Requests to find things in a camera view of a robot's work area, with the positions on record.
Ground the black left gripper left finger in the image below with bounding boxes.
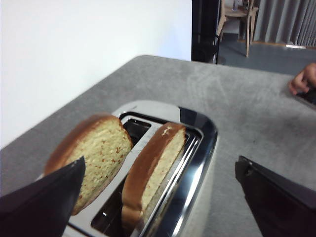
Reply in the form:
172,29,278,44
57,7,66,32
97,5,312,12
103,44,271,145
0,156,86,237

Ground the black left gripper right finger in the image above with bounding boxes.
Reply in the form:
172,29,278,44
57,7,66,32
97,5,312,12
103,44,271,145
234,155,316,237

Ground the large brown-crusted bread slice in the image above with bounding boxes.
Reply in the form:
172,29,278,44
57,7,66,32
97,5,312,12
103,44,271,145
120,121,188,233

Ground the small brown-crusted bread slice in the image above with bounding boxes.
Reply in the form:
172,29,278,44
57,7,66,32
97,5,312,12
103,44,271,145
43,113,134,216

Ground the cream toaster with chrome top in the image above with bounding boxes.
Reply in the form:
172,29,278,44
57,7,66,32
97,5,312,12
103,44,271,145
37,100,219,237

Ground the person's hand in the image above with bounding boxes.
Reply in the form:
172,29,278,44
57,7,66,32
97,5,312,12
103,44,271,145
288,62,316,96

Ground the black flat device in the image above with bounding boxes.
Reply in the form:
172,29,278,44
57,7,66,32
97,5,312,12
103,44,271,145
295,87,316,109

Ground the grey pleated curtain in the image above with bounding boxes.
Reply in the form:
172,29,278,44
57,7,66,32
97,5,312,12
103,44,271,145
254,0,316,47

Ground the black metal stand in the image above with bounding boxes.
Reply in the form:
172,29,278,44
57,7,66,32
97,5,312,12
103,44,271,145
191,0,222,65

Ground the light wooden chair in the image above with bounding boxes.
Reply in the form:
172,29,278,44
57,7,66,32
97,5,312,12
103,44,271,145
217,0,260,58

